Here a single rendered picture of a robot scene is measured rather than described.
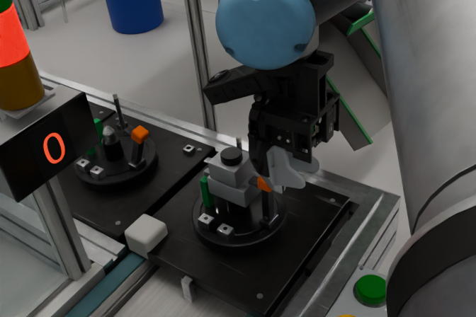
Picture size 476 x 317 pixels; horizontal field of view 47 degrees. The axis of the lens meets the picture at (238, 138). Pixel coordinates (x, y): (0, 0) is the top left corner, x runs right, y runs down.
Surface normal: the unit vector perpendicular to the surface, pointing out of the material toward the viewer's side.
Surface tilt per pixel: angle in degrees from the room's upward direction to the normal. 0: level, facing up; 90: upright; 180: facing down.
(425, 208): 71
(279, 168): 93
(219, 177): 90
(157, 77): 0
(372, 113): 45
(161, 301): 0
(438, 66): 41
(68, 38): 0
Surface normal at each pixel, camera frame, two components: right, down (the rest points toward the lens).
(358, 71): 0.44, -0.29
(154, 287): -0.09, -0.79
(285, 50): -0.15, 0.61
